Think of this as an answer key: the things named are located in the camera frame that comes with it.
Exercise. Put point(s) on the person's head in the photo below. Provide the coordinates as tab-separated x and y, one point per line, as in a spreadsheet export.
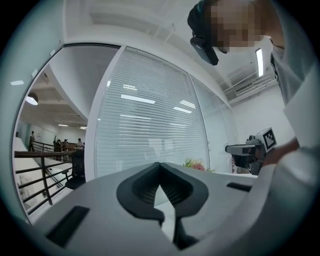
237	25

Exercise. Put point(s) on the round pendant lamp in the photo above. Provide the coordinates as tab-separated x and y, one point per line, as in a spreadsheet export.
32	99

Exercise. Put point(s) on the long ceiling light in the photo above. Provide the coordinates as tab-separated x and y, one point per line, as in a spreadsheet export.
259	62

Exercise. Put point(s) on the glass wall with white blinds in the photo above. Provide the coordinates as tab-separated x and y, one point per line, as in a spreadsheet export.
150	120

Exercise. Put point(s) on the black office chair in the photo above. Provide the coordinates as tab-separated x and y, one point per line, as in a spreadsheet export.
77	165

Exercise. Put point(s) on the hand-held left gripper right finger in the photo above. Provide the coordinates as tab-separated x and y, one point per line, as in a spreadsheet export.
220	197

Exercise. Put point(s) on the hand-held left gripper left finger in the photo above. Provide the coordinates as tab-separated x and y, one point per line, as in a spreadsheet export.
100	200

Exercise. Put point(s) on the ceiling air vent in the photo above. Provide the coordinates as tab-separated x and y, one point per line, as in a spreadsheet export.
243	88

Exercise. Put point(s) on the black head-mounted camera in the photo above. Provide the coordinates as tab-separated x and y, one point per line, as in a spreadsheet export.
205	51

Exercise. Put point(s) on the person's right forearm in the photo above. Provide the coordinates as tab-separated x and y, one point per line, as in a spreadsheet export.
280	153

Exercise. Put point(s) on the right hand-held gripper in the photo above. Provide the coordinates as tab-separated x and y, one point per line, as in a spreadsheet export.
268	140

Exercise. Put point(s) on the black metal railing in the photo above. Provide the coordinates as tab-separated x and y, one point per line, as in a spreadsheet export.
46	180

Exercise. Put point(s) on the pink and white flower bouquet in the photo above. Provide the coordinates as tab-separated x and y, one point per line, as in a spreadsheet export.
197	165

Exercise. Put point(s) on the person's gray shirt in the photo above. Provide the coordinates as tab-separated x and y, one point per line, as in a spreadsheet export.
300	87

